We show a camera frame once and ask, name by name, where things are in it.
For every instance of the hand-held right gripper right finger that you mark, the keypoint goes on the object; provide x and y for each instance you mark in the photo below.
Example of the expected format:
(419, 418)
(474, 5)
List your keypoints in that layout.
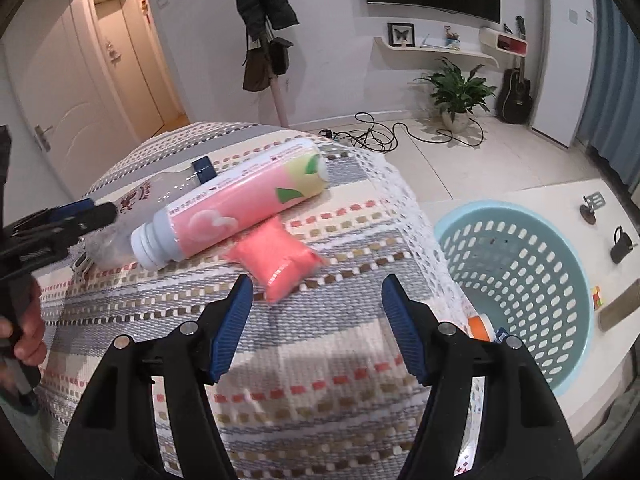
(405, 330)

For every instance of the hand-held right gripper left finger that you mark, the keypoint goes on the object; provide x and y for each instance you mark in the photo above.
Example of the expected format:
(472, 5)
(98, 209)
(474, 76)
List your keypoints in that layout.
(227, 330)

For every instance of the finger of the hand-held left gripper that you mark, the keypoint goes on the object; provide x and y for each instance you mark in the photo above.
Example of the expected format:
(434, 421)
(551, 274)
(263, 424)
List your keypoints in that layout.
(97, 220)
(70, 209)

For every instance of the clear plastic bottle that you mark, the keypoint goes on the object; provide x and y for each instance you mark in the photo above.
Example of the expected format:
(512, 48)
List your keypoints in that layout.
(155, 190)

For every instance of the orange and white paper cup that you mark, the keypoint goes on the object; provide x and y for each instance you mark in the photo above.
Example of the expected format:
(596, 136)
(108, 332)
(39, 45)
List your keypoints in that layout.
(480, 327)

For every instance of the pink soft packet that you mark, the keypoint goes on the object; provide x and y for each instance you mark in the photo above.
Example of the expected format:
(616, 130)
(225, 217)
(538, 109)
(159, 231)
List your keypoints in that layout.
(280, 257)

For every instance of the pink label plastic bottle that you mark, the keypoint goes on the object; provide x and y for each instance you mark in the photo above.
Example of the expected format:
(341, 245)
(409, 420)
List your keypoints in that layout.
(235, 205)

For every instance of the light blue plastic basket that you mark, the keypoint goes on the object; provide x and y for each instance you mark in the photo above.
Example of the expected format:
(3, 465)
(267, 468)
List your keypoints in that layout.
(520, 270)

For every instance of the person's left hand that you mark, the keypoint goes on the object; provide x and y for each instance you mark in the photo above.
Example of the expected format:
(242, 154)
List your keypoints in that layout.
(30, 330)

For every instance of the blue wrapper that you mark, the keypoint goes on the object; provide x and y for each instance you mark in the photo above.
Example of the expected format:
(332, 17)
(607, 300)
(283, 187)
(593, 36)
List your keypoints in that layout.
(504, 336)

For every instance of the striped woven tablecloth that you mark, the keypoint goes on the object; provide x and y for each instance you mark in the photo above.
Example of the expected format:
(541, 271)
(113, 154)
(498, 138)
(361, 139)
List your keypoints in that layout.
(310, 400)

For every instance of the white room door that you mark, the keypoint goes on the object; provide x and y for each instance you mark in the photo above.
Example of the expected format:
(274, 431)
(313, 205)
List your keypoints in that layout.
(45, 100)

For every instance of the cream hallway door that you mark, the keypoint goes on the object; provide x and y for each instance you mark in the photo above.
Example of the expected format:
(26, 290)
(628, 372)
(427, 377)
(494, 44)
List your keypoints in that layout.
(130, 60)

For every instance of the colourful puzzle cube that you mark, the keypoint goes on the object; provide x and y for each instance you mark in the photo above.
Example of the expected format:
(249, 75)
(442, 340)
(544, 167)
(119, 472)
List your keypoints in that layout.
(597, 297)

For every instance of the white coffee table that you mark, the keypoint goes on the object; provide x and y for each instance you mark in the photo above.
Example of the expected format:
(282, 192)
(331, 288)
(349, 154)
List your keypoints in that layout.
(565, 195)

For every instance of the olive thermos bottle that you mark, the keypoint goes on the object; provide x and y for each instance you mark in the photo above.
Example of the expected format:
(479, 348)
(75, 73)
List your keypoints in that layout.
(620, 310)

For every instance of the brown handbag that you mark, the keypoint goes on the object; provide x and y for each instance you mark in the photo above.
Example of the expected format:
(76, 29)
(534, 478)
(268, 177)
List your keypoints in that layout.
(257, 67)

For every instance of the metal phone stand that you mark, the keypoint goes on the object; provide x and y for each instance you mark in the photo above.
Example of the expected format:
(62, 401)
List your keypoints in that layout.
(592, 206)

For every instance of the black mug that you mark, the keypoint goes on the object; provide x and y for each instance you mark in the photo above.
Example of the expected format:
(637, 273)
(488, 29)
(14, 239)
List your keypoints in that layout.
(622, 246)

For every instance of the small black bag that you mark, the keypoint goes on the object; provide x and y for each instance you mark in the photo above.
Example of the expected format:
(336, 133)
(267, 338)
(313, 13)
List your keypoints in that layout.
(280, 55)

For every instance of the green potted plant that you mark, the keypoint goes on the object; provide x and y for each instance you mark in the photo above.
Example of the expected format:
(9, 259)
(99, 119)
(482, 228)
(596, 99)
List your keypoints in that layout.
(457, 87)

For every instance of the black acoustic guitar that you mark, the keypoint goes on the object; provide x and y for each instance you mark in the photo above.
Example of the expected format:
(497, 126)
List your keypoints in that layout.
(515, 95)

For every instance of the small pen holder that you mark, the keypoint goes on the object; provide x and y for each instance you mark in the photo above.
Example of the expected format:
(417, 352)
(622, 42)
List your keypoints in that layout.
(453, 40)

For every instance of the framed butterfly picture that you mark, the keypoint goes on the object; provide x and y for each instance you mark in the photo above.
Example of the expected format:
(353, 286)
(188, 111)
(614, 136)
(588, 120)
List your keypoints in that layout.
(401, 34)

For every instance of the red and white oval shelf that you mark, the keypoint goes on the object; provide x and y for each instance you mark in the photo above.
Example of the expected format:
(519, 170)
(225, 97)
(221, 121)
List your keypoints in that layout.
(502, 42)

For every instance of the white standing air conditioner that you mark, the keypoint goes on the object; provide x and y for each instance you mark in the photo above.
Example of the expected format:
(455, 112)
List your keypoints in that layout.
(565, 60)

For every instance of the blue and beige curtain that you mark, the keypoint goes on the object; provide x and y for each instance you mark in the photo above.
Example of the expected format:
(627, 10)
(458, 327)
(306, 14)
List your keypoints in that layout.
(615, 85)

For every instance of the hanging wall ornament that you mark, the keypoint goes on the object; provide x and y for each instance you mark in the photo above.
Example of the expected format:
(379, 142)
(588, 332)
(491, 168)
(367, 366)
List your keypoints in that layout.
(142, 5)

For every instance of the white low wall shelf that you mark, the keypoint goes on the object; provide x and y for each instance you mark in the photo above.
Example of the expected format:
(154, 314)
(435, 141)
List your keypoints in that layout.
(435, 51)

